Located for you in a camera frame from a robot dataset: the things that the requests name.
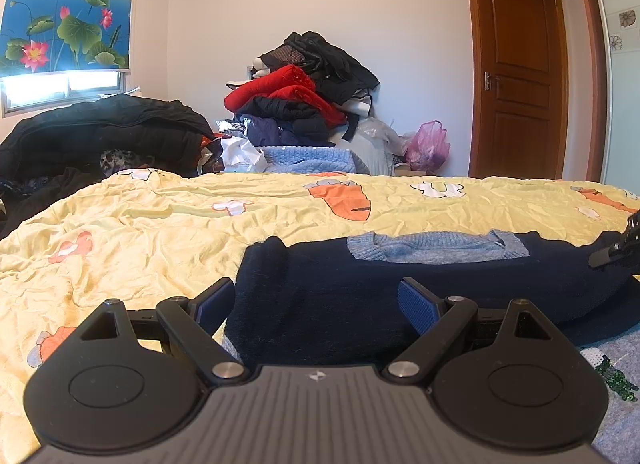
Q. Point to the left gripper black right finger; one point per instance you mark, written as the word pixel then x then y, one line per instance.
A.
pixel 505 378

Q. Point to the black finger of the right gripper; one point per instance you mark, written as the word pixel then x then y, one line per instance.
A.
pixel 625 247

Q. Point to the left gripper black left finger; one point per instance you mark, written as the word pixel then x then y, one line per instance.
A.
pixel 125 380

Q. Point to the grey and navy knit sweater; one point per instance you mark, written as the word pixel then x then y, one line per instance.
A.
pixel 317 323

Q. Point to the yellow carrot print bed sheet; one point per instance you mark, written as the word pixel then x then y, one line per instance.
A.
pixel 142 236

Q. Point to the brown wooden door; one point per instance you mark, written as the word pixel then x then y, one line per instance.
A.
pixel 520 107

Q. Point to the pink plastic bag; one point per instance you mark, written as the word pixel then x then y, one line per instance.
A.
pixel 428 149

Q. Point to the black coat pile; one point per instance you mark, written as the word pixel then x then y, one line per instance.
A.
pixel 56 153

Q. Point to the white crumpled plastic bag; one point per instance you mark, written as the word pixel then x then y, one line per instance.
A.
pixel 239 155

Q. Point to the grey plastic bag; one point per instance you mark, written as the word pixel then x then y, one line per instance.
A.
pixel 374 142

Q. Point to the light blue folded knit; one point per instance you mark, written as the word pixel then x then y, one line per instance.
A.
pixel 311 159

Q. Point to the navy garment in pile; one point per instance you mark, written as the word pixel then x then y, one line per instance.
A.
pixel 280 122

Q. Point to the red garment on pile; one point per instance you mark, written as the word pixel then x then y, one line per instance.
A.
pixel 289 83

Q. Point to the lotus print window blind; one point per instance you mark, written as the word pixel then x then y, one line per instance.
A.
pixel 39 36

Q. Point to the window frame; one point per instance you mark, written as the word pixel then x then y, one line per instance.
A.
pixel 25 93

